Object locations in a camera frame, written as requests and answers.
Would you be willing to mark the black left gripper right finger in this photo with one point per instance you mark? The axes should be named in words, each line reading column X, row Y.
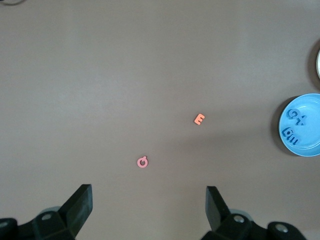
column 221, row 222

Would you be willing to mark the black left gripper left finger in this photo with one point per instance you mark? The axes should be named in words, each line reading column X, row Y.
column 72, row 217

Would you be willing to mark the red letter G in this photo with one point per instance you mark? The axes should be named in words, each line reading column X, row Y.
column 142, row 162

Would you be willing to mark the orange letter E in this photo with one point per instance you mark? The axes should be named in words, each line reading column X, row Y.
column 199, row 119

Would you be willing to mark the blue round plate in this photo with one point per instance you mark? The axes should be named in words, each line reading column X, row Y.
column 307, row 140

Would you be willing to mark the beige round plate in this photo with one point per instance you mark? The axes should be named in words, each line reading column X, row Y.
column 318, row 63

